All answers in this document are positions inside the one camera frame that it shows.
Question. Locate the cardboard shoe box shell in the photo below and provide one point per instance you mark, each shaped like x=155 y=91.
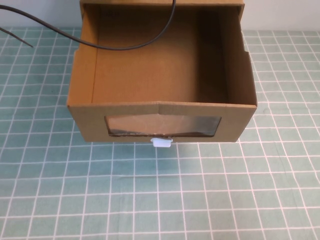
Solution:
x=125 y=1

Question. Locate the green checked tablecloth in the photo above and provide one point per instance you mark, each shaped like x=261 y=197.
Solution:
x=160 y=195

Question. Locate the cardboard drawer with clear window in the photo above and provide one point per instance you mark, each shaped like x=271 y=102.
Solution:
x=160 y=75

